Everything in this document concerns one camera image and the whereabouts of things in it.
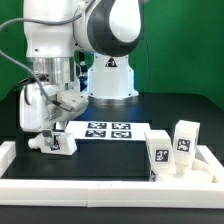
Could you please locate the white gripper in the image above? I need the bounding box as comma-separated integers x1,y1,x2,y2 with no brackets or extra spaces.
19,83,88,146

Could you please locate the white round stool seat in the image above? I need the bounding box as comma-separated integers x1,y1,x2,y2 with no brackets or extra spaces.
149,159,214,183

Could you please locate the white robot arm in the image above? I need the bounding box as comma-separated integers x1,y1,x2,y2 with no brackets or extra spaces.
20,0,142,153

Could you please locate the white marker tag sheet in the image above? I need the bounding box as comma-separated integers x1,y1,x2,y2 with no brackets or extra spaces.
66,121,150,141

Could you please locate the white U-shaped frame fence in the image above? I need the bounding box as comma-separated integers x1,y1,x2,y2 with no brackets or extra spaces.
0,141,224,209

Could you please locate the grey cable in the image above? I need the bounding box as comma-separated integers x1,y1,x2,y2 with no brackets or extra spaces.
139,0,152,94

